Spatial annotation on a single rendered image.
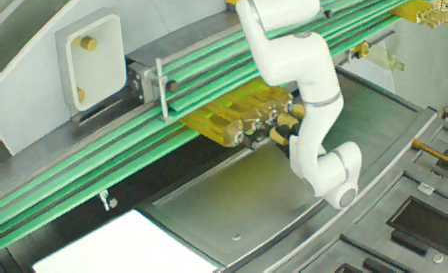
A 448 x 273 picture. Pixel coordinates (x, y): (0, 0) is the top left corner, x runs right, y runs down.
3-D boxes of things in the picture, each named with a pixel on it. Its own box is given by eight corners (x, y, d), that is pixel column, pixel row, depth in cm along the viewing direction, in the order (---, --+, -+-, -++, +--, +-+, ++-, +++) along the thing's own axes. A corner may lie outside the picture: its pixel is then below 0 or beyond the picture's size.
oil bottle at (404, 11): (385, 11, 225) (433, 32, 207) (384, 0, 222) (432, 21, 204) (390, 8, 228) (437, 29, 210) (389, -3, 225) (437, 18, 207)
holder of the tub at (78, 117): (68, 119, 155) (80, 129, 150) (54, 32, 140) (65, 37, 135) (113, 92, 164) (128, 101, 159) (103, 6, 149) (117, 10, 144)
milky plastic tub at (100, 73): (65, 104, 152) (78, 115, 146) (54, 32, 139) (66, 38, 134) (112, 76, 161) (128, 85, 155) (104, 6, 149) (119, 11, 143)
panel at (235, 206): (30, 272, 130) (94, 346, 108) (26, 265, 129) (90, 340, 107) (269, 133, 178) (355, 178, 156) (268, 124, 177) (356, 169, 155)
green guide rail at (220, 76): (158, 101, 159) (177, 111, 153) (157, 97, 158) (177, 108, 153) (429, -23, 252) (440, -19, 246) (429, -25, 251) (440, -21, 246)
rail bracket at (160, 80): (145, 112, 157) (175, 130, 149) (137, 54, 148) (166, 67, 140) (154, 107, 158) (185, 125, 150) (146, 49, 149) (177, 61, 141)
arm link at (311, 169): (325, 79, 123) (346, 164, 132) (275, 105, 119) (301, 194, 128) (347, 89, 115) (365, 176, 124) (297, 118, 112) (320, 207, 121)
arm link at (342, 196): (333, 170, 119) (366, 147, 122) (307, 145, 127) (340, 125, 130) (336, 218, 128) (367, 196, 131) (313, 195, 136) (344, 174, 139)
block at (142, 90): (129, 97, 160) (143, 106, 156) (124, 66, 155) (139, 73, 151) (139, 91, 162) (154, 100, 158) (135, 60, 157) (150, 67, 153)
